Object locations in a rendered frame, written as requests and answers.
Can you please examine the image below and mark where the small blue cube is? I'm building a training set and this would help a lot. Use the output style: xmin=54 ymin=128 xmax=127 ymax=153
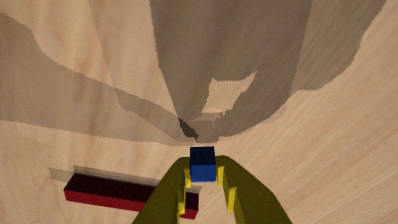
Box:
xmin=189 ymin=146 xmax=216 ymax=182

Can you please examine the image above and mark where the dark red rod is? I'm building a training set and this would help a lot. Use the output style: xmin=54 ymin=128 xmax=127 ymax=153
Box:
xmin=63 ymin=174 xmax=199 ymax=220

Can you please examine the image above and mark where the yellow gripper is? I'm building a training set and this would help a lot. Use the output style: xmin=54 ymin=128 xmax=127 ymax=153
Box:
xmin=132 ymin=155 xmax=293 ymax=224

